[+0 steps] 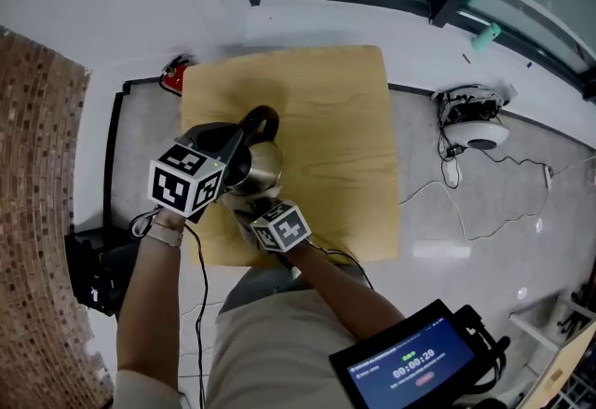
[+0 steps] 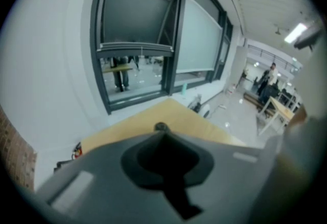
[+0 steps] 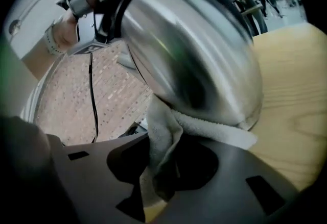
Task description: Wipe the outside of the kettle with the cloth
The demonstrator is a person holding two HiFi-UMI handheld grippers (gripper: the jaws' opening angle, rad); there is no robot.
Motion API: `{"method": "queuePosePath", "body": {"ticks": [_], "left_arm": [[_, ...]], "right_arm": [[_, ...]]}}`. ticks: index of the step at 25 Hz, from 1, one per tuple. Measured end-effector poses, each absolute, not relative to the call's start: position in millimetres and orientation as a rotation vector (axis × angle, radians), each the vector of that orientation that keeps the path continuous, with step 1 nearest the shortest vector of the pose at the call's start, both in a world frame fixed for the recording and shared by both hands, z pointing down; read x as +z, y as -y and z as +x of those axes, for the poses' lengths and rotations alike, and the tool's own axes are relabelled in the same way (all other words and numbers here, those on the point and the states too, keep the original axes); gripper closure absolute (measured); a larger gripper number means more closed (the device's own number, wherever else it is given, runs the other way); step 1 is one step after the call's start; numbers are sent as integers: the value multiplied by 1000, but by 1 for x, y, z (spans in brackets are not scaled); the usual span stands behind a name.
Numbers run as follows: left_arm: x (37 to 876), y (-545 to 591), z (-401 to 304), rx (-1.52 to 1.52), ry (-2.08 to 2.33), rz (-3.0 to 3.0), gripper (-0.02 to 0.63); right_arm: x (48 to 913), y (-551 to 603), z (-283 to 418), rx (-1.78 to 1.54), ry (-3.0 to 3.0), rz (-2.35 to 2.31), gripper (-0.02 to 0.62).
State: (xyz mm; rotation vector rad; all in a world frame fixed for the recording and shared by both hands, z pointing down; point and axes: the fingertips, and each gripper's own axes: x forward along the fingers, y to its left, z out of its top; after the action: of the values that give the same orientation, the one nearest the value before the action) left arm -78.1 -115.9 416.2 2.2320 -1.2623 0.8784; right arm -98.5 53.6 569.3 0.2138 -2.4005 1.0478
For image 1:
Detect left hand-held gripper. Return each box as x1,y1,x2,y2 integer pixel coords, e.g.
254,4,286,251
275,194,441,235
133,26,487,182
147,121,248,225

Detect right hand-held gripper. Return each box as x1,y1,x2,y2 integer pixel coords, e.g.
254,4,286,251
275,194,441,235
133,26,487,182
235,200,312,253

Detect steel kettle with black lid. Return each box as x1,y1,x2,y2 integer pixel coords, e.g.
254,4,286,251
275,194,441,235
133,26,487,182
222,104,285,198

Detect person's left forearm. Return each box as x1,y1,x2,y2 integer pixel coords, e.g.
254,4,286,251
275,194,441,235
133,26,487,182
115,239,183,375

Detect person's right forearm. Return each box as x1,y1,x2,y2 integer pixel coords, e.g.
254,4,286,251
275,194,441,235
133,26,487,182
283,241,406,334

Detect grey-green shorts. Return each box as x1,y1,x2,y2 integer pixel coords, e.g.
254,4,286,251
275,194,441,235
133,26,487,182
218,252,369,320

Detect red fire extinguisher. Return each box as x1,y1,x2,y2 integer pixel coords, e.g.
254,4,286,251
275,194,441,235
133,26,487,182
158,55,195,96

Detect white power adapter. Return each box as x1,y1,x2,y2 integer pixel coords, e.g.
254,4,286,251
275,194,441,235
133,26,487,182
441,159,461,187

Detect black tablet with blue screen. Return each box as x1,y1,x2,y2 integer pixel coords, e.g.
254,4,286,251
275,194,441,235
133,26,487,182
329,298,511,409

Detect mint green bottle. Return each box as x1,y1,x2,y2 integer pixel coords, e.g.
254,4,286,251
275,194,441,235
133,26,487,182
470,22,503,52

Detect light wooden board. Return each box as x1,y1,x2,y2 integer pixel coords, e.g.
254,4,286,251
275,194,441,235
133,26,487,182
521,318,596,409

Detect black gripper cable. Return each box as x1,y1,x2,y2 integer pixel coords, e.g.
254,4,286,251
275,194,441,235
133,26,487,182
129,209,210,409
306,243,376,292

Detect white wrist strap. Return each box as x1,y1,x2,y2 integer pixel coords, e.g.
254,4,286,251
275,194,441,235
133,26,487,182
147,211,185,248

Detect long white cable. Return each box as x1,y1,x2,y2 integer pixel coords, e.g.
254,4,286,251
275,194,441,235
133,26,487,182
399,181,550,243

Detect white round device with wires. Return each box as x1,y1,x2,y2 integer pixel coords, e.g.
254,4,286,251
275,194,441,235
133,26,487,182
430,81,518,151

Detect white metal frame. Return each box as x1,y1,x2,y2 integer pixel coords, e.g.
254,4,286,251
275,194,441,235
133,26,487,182
509,293,583,352

